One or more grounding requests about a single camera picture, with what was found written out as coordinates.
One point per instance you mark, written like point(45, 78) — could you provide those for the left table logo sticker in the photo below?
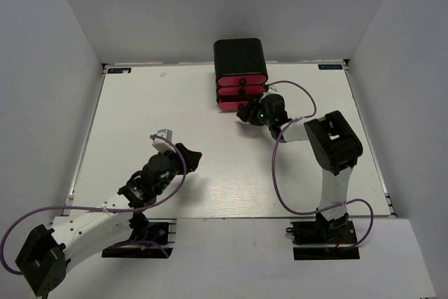
point(121, 70)

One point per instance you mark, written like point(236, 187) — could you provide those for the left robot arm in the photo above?
point(48, 254)

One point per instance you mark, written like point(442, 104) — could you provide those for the black drawer cabinet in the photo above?
point(239, 56)

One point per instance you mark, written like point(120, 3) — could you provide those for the table logo sticker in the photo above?
point(121, 70)
point(330, 66)

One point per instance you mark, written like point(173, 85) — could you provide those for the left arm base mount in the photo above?
point(149, 240)

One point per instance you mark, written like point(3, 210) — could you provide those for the right table logo sticker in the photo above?
point(330, 66)

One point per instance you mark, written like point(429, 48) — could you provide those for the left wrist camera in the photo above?
point(162, 141)

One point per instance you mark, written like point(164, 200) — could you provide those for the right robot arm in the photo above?
point(335, 146)

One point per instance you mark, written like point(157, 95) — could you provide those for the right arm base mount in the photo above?
point(311, 244)

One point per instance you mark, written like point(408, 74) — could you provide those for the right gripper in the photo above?
point(247, 114)

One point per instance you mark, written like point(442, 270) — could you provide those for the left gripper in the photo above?
point(192, 158)

